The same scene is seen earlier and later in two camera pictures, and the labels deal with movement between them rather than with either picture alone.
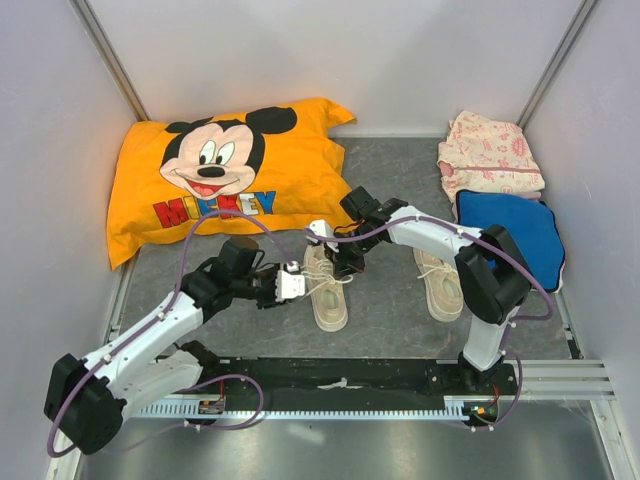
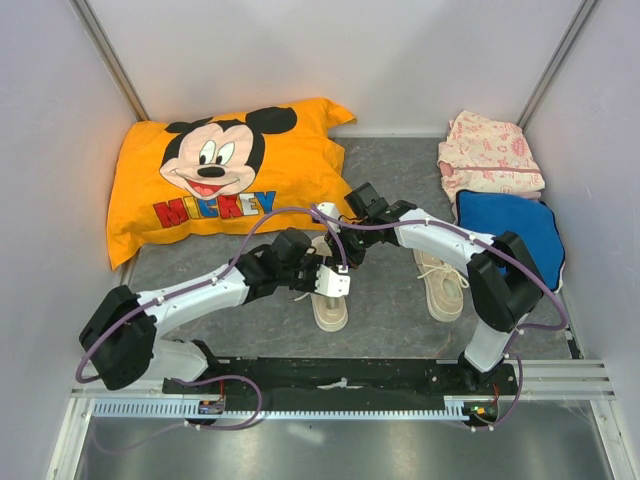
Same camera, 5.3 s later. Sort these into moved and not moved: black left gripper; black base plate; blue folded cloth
Moved: black left gripper
Not moved: blue folded cloth; black base plate
